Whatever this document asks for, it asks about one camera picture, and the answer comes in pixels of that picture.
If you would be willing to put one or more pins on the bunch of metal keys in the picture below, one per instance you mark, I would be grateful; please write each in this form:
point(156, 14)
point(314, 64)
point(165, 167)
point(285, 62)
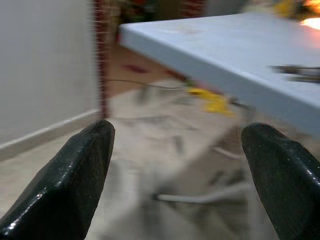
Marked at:
point(297, 73)

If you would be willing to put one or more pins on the yellow object on floor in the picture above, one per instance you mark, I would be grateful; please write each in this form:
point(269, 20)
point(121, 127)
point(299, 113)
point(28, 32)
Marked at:
point(212, 100)

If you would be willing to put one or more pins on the dark red door frame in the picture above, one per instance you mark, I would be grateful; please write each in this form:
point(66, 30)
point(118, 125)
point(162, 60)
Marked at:
point(102, 58)

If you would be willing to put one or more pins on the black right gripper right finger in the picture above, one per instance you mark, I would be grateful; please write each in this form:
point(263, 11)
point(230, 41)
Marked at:
point(282, 180)

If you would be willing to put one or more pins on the grey metal table leg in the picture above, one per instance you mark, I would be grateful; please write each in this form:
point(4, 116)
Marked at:
point(200, 196)

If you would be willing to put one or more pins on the white folding table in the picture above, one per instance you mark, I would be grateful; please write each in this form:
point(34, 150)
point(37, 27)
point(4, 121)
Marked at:
point(225, 57)

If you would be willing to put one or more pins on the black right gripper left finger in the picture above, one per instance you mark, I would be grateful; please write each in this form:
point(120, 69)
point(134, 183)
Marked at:
point(62, 185)

